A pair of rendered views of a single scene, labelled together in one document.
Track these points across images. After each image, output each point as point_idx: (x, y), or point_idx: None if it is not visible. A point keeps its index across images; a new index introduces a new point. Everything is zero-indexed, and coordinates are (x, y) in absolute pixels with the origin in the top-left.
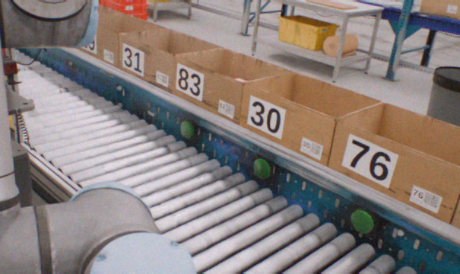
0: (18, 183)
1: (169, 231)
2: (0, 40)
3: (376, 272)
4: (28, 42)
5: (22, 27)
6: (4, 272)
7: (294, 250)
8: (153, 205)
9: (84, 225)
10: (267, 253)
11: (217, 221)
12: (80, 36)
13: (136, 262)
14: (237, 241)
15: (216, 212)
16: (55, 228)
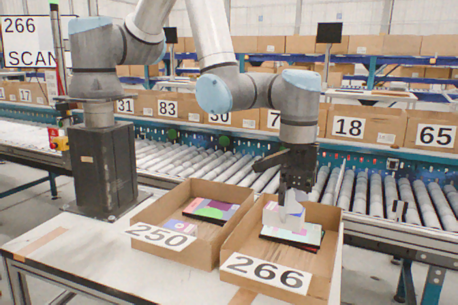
0: (131, 140)
1: (194, 173)
2: (123, 58)
3: None
4: (135, 59)
5: (135, 50)
6: (245, 88)
7: None
8: (175, 167)
9: (260, 76)
10: (247, 172)
11: (214, 167)
12: (158, 55)
13: (298, 71)
14: (231, 170)
15: (211, 163)
16: (253, 76)
